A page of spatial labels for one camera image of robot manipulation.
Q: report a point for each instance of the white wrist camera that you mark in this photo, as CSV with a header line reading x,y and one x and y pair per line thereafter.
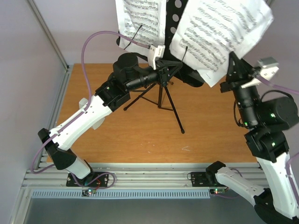
x,y
156,51
265,68

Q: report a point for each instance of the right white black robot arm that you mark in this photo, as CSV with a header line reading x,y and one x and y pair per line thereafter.
x,y
266,122

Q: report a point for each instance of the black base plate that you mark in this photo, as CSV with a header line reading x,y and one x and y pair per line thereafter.
x,y
94,179
200,179

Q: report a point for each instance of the left aluminium frame post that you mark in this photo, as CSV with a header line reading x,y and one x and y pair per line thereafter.
x,y
36,12

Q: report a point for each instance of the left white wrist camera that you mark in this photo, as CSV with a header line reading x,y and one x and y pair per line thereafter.
x,y
156,51

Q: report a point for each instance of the aluminium rail base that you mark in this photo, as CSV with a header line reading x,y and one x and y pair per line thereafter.
x,y
128,175

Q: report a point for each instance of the grey slotted cable duct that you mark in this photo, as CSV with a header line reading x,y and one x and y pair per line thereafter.
x,y
123,194

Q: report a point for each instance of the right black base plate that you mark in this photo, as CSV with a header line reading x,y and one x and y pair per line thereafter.
x,y
200,179

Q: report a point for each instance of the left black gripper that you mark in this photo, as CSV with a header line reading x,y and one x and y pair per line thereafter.
x,y
164,74

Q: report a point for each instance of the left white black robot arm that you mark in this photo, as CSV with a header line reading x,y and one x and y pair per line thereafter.
x,y
127,76

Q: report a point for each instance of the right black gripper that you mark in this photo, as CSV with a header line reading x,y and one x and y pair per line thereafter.
x,y
232,83

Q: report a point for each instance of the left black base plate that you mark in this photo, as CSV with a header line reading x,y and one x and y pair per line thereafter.
x,y
94,179

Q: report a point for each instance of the white metronome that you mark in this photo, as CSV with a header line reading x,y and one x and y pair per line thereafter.
x,y
94,115

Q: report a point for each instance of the white sheet music paper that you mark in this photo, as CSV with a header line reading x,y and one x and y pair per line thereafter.
x,y
143,21

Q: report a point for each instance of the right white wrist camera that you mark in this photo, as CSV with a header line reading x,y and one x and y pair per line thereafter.
x,y
265,68

